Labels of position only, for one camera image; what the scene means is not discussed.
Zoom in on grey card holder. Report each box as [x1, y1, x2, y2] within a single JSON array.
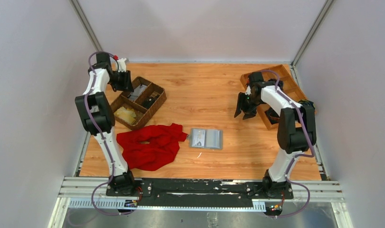
[[188, 128, 223, 150]]

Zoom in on white grey credit card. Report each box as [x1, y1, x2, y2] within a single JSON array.
[[191, 129, 206, 148]]

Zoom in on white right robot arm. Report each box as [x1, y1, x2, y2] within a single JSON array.
[[234, 71, 317, 190]]

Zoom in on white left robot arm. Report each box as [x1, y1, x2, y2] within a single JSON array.
[[75, 51, 135, 191]]

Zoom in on grey card in basket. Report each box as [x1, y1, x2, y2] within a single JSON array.
[[127, 84, 147, 101]]

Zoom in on yellow cards in basket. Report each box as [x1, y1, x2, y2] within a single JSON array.
[[114, 107, 136, 124]]

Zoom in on dark rolled belt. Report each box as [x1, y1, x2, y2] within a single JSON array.
[[265, 108, 279, 125]]

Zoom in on brown woven basket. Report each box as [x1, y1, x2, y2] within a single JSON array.
[[111, 76, 167, 130]]

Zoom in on black item in basket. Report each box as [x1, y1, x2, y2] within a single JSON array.
[[142, 92, 160, 109]]

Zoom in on wooden compartment tray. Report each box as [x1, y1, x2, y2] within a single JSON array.
[[240, 65, 308, 130]]

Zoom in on blue yellow rolled tie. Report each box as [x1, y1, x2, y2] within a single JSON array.
[[298, 99, 316, 110]]

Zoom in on red cloth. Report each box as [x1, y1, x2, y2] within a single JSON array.
[[116, 123, 188, 171]]

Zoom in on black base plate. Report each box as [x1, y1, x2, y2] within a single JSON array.
[[106, 178, 295, 209]]

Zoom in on aluminium frame rail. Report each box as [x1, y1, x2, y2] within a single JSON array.
[[58, 177, 345, 212]]

